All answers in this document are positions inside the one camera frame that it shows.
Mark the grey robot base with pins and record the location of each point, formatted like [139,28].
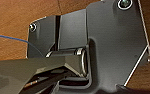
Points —
[114,43]

